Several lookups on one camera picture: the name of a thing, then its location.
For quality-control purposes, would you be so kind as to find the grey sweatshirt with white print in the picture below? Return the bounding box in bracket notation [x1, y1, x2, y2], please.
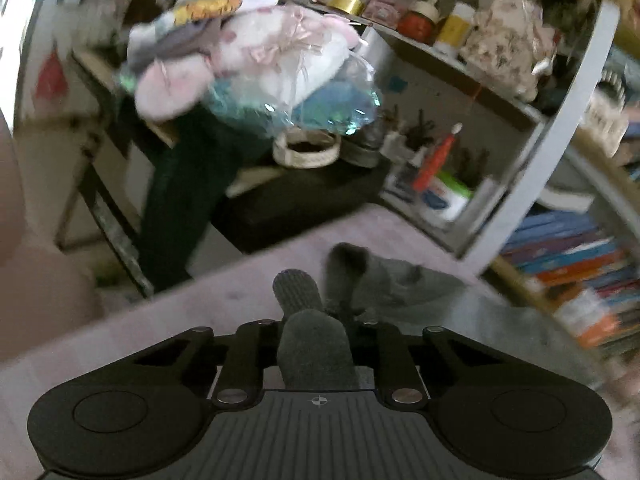
[271, 242, 601, 391]

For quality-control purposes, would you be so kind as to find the pink cartoon desk mat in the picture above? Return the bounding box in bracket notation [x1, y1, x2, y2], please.
[1, 206, 639, 479]

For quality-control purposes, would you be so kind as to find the red bottle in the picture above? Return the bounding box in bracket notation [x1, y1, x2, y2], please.
[412, 122, 463, 193]

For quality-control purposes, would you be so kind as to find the white wooden bookshelf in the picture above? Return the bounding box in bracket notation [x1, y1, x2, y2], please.
[369, 0, 640, 311]

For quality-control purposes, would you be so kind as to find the pink white plush toy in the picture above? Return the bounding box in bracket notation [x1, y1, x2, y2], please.
[115, 0, 359, 122]

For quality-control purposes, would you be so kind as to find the floral wrapped white bundle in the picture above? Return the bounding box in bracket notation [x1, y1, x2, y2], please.
[460, 0, 556, 102]

